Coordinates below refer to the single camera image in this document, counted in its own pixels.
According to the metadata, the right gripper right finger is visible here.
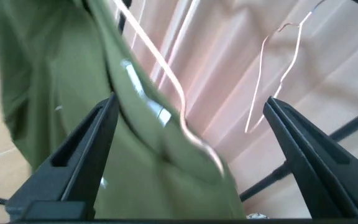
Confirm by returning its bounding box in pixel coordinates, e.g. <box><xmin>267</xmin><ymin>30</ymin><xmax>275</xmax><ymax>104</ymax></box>
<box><xmin>262</xmin><ymin>95</ymin><xmax>358</xmax><ymax>219</ymax></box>

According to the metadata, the green garment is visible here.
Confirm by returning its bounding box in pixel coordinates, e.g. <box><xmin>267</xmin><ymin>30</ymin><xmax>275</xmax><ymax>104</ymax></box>
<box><xmin>0</xmin><ymin>0</ymin><xmax>247</xmax><ymax>220</ymax></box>

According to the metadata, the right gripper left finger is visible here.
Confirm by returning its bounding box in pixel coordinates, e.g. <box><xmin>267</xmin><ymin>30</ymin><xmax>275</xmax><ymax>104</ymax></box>
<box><xmin>4</xmin><ymin>92</ymin><xmax>120</xmax><ymax>222</ymax></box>

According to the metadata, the pink clothes hanger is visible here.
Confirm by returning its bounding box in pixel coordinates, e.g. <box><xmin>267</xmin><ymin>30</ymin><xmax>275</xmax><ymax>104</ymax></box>
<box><xmin>244</xmin><ymin>0</ymin><xmax>326</xmax><ymax>134</ymax></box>
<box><xmin>112</xmin><ymin>0</ymin><xmax>227</xmax><ymax>179</ymax></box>

